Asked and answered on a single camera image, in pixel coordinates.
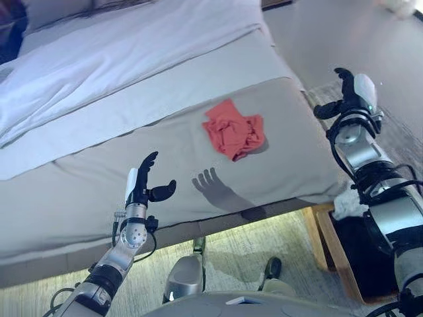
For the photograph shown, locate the robot leg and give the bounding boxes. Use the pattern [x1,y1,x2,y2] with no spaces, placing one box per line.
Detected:
[256,256,299,299]
[161,235,208,305]

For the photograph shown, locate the large grey striped rug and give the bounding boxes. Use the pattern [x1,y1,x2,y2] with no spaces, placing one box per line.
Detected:
[0,79,423,317]

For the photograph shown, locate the robot right leg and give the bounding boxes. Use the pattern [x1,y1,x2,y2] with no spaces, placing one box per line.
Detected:
[256,256,299,299]

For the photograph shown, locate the white printed garment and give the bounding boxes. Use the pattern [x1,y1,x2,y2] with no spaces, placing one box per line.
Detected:
[332,189,368,221]

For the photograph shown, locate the grey robot torso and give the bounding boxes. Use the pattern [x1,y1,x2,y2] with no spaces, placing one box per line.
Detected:
[141,290,375,317]

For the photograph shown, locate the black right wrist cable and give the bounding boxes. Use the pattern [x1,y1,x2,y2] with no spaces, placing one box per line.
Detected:
[325,127,423,199]

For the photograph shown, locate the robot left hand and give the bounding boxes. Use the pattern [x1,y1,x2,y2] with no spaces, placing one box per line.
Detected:
[124,151,178,208]

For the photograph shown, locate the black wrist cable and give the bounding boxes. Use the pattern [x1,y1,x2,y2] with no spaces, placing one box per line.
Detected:
[325,127,423,199]
[111,212,159,262]

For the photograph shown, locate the white duvet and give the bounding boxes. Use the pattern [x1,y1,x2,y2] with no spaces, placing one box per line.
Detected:
[0,0,262,150]

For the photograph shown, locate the robot left leg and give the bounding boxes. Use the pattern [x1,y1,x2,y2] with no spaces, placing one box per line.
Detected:
[161,235,208,305]

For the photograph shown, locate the pale grey blanket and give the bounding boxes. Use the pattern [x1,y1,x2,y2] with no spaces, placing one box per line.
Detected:
[0,25,305,182]

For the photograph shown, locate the black garment with blue label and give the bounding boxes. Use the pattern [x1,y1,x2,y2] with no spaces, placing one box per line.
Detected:
[331,213,401,298]

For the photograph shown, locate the grey pillow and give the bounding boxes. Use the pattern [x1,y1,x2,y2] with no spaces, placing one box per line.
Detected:
[24,0,96,34]

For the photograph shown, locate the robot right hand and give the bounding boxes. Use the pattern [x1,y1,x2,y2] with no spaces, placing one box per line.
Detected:
[312,67,385,122]

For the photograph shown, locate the bed with beige bedspread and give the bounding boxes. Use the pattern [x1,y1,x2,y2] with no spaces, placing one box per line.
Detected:
[0,0,348,292]

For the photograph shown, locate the brown wooden basket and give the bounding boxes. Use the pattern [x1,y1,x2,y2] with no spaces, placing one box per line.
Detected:
[300,202,403,305]

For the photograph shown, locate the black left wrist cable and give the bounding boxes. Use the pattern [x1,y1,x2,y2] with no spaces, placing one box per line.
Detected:
[111,212,159,262]

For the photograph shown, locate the orange garment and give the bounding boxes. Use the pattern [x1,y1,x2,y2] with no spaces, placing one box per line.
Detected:
[201,98,267,163]

